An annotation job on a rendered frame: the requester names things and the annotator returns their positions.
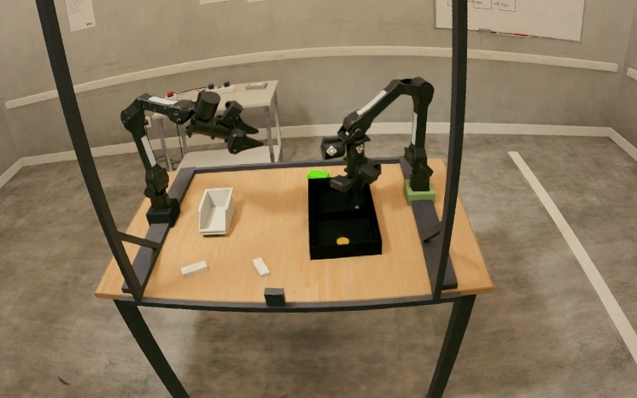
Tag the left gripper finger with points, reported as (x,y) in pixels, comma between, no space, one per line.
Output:
(246,127)
(249,143)

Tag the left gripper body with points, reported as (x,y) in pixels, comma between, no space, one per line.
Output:
(220,130)

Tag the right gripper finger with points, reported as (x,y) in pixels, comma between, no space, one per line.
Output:
(351,192)
(359,187)

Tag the white open box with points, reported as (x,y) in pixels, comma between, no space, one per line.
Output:
(213,215)

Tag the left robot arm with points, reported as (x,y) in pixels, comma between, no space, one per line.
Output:
(133,119)

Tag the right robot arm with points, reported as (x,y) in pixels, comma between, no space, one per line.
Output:
(359,121)

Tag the green rectangular block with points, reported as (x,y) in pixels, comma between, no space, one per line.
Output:
(317,174)

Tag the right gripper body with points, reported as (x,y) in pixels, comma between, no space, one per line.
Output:
(344,183)

